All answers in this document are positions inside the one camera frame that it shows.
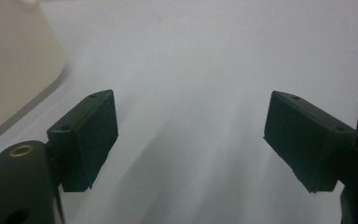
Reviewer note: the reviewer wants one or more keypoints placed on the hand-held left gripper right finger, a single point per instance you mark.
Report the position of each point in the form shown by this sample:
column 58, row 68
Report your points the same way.
column 307, row 140

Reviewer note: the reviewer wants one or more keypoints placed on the white divided plastic container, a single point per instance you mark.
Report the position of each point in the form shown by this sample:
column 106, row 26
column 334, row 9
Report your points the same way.
column 15, row 68

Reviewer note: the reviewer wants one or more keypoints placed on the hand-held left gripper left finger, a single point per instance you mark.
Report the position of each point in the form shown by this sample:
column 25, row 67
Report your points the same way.
column 87, row 140

